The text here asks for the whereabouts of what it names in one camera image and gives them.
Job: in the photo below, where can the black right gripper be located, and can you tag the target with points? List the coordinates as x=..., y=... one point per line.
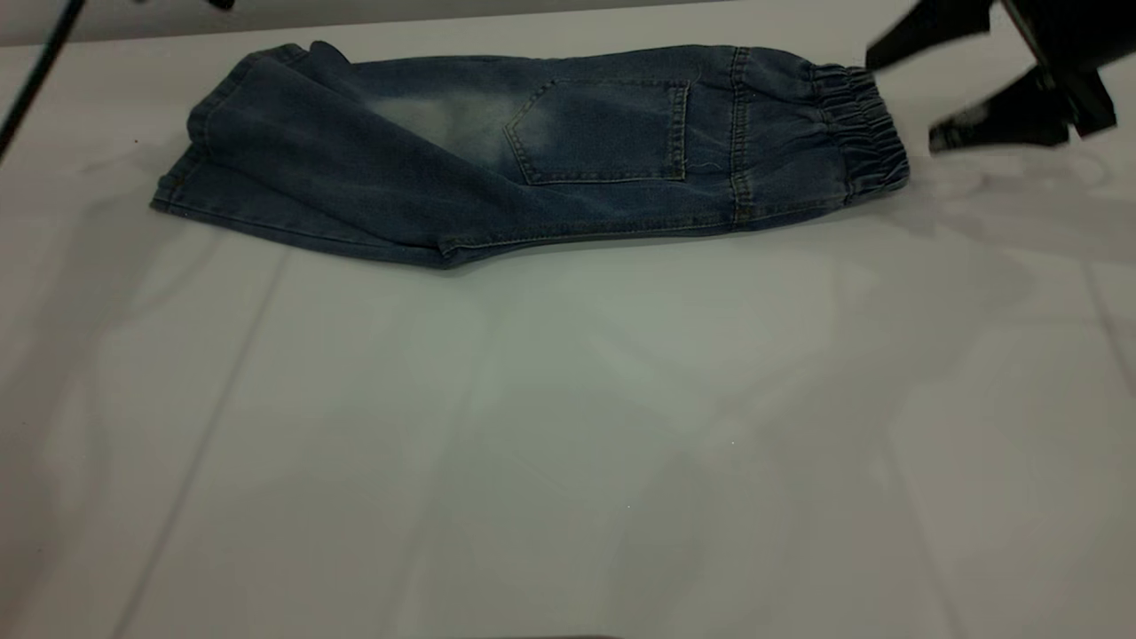
x=1074, y=31

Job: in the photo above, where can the blue denim jeans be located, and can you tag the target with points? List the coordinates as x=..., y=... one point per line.
x=577, y=169

